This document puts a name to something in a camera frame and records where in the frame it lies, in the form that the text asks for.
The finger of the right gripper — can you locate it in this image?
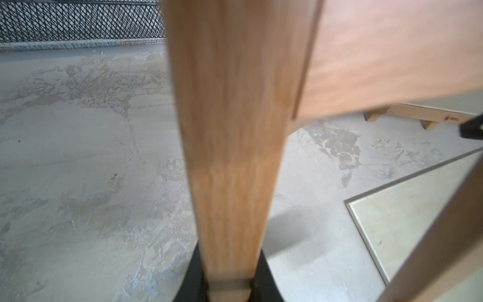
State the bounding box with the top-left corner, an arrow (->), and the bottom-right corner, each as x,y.
459,115 -> 483,140

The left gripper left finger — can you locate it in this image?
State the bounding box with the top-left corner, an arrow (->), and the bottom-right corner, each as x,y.
173,244 -> 209,302

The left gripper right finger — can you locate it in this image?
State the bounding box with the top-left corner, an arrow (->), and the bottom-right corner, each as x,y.
249,250 -> 284,302

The light wooden board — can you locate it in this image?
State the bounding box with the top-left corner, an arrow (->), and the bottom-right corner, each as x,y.
345,148 -> 482,284

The small wooden easel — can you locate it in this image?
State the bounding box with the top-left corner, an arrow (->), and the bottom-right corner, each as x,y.
161,1 -> 482,301
364,103 -> 477,130

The black wire mesh shelf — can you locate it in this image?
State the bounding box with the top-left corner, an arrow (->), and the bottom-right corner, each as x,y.
1,1 -> 166,43

